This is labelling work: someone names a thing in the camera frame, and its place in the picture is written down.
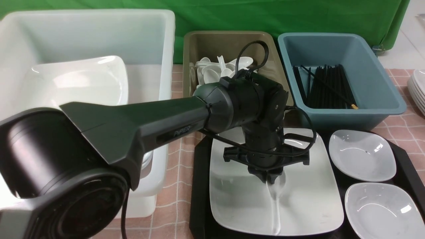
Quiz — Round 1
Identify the white ceramic soup spoon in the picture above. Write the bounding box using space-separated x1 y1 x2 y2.
266 172 286 236

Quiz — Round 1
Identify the bundle of black chopsticks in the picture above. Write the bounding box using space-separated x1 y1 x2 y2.
293 64 358 110

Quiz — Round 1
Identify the black serving tray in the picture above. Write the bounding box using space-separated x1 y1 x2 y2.
189 130 425 239

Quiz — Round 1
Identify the stack of small white bowls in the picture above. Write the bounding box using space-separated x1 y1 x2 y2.
141 151 153 170

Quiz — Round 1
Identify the white small bowl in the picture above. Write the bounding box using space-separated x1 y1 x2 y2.
328 130 397 183
344 183 425 239

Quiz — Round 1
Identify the pile of white soup spoons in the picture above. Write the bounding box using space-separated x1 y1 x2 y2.
189 56 258 90

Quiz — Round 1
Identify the white plates stack at edge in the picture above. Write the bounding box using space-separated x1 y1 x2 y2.
407 69 425 115

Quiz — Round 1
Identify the large white plastic tub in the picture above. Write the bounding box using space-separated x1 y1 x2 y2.
0 9 176 219

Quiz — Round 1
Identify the olive green plastic bin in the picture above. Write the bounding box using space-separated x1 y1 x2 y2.
183 31 291 97

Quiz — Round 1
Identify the blue plastic bin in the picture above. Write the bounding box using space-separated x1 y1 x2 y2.
278 32 407 130

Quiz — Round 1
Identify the pink checkered tablecloth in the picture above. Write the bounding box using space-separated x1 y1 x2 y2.
126 68 424 239

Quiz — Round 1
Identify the stack of white square plates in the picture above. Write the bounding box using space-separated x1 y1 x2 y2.
15 55 128 109

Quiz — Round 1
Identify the large white square plate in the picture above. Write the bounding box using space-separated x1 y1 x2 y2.
209 135 344 236

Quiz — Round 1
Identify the green backdrop cloth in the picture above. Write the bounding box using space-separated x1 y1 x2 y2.
0 0 409 64

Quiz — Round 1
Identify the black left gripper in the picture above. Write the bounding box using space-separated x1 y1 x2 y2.
223 123 310 185

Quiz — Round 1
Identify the black chopstick pair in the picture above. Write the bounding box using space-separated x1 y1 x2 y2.
300 65 359 110

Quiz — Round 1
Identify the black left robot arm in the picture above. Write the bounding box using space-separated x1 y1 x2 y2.
1 70 317 239

